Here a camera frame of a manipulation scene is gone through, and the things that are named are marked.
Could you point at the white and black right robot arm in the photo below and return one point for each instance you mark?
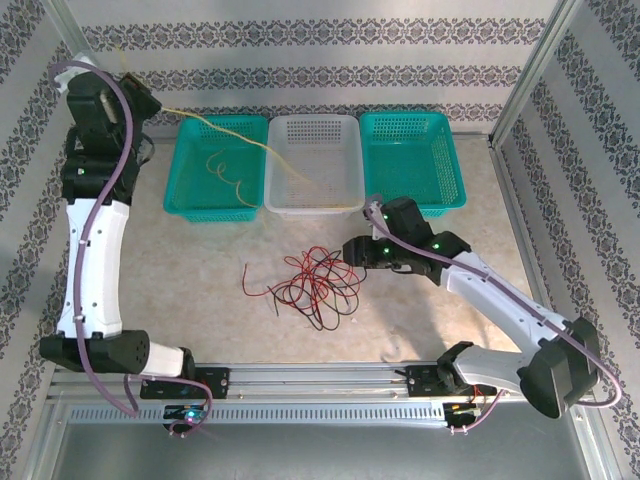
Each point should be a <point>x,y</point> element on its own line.
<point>500,295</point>

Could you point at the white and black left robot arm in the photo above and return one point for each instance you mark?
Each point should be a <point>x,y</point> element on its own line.
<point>95,270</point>

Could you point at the teal perforated plastic basket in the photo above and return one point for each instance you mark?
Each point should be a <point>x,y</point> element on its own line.
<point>200,200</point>
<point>415,150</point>

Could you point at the white perforated plastic basket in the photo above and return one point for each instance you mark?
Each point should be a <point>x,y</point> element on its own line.
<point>315,135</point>

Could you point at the small controller circuit board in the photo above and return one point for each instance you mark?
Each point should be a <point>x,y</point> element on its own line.
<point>187,414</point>
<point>460,407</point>

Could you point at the grey metal sheet panel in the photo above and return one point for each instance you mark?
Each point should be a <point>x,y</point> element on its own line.
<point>320,455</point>

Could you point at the aluminium side frame rail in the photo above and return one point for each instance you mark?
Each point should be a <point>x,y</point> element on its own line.
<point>509,195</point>
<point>50,440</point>

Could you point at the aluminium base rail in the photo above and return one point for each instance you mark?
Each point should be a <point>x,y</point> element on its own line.
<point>320,375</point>

